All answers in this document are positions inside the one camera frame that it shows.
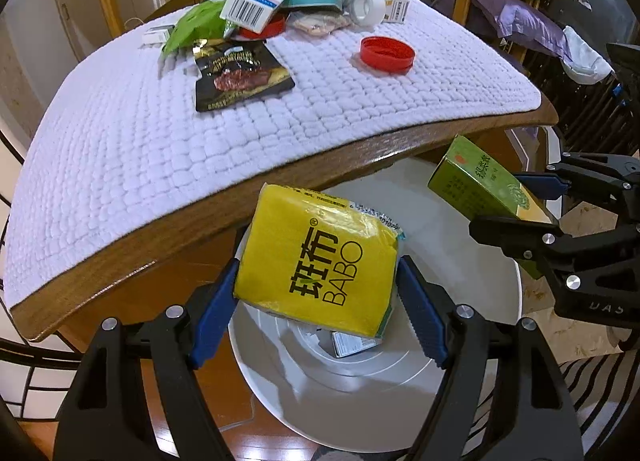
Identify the white waffle mat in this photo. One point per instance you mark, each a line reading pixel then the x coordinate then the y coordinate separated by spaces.
pixel 125 141

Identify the green foil packet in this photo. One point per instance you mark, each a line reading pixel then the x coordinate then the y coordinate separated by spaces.
pixel 192 26

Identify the clear snack bag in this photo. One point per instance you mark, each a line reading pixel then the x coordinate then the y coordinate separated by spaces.
pixel 317 22

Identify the black snack packet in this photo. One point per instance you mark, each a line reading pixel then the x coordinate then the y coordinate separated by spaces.
pixel 235 76

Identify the small white grey box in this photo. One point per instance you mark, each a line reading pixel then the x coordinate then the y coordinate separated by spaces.
pixel 350 343

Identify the green carton box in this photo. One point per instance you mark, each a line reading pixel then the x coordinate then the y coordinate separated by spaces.
pixel 475 181

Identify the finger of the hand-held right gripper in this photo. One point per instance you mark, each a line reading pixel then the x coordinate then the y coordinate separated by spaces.
pixel 515 236
pixel 545 185

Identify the white bin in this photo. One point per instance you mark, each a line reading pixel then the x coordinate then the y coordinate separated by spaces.
pixel 350 391

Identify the yellow tissue pack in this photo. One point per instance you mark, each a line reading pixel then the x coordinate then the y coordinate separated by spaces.
pixel 310 251

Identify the dark wooden railing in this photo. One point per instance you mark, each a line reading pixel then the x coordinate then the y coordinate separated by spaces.
pixel 575 106

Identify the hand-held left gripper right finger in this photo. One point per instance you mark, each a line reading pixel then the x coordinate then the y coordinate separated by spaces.
pixel 422 311

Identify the white yellow medicine box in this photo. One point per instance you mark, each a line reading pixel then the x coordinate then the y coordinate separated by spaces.
pixel 397 8

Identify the black framed room divider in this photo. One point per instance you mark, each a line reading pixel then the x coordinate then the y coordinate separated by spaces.
pixel 30 376

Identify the white cloth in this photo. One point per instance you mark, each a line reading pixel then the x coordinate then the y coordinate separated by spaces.
pixel 587 56

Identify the black stand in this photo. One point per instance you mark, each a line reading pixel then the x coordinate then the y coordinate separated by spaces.
pixel 625 58

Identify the white blue medicine box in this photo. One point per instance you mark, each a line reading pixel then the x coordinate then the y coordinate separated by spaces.
pixel 252 6

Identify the black white striped rug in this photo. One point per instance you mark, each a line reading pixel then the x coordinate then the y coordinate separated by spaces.
pixel 600 391

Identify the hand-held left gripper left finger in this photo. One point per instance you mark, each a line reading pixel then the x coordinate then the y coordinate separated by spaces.
pixel 215 306

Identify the teal box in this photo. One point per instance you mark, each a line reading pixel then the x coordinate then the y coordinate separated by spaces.
pixel 310 1

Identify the wooden table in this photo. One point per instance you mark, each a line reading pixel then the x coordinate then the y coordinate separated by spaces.
pixel 150 251

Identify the red plastic lid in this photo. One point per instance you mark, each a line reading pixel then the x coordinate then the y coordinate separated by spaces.
pixel 387 53
pixel 272 28

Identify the white tape roll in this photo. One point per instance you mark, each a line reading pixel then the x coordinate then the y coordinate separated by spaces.
pixel 367 3

